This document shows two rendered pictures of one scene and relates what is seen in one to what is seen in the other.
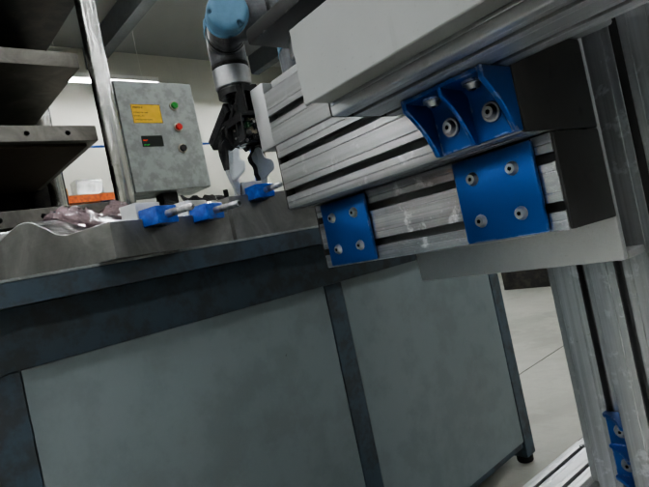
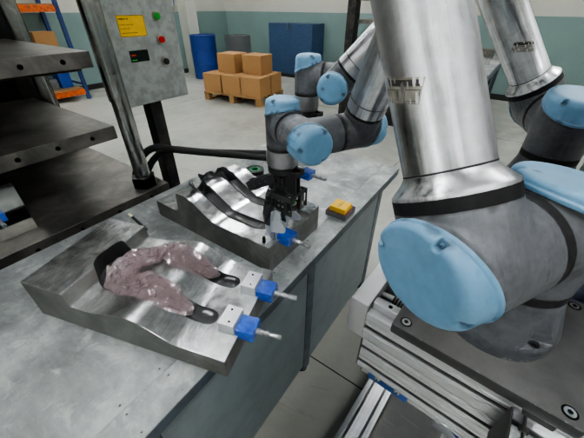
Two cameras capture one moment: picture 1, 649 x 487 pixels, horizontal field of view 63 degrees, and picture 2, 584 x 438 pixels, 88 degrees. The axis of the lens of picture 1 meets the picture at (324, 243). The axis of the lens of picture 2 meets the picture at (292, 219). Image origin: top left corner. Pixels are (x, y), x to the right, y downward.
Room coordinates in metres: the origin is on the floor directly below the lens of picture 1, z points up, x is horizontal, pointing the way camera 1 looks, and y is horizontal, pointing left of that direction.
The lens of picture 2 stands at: (0.42, 0.25, 1.41)
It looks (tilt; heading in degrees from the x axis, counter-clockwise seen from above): 35 degrees down; 347
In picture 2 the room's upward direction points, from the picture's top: straight up
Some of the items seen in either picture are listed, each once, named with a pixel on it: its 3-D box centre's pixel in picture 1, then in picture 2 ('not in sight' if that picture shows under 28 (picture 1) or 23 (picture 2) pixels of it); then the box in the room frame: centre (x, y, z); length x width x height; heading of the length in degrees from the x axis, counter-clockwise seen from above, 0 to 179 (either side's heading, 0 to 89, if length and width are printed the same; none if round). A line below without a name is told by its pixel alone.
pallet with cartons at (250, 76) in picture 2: not in sight; (242, 76); (6.39, -0.25, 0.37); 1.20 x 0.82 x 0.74; 50
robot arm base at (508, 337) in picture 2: not in sight; (506, 291); (0.64, -0.11, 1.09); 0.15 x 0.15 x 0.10
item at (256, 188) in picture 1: (262, 190); (289, 238); (1.06, 0.10, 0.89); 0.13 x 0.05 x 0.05; 41
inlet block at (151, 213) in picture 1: (162, 214); (252, 328); (0.82, 0.24, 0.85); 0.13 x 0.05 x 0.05; 59
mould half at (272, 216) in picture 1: (222, 221); (235, 204); (1.30, 0.23, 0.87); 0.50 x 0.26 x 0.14; 42
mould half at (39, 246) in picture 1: (85, 243); (158, 283); (1.00, 0.45, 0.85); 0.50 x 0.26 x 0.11; 59
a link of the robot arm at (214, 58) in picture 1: (225, 42); (282, 123); (1.07, 0.11, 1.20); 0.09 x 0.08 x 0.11; 12
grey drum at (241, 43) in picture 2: not in sight; (239, 56); (8.36, -0.37, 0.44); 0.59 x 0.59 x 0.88
